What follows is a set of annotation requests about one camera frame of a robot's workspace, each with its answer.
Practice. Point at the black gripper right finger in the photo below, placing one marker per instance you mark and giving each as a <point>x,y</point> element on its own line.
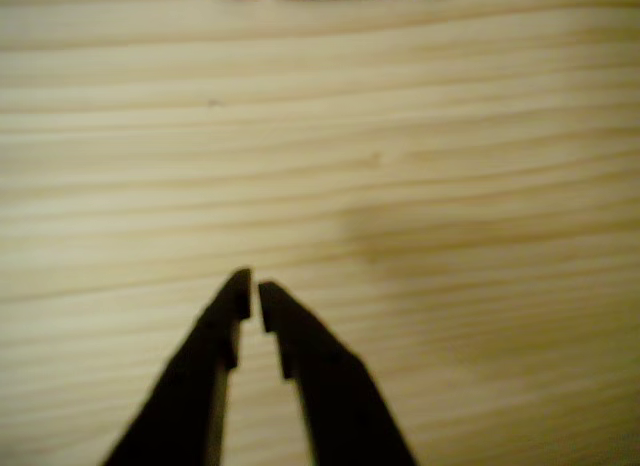
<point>335,396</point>

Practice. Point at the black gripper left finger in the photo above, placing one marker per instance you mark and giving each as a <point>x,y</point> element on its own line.
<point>190,386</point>

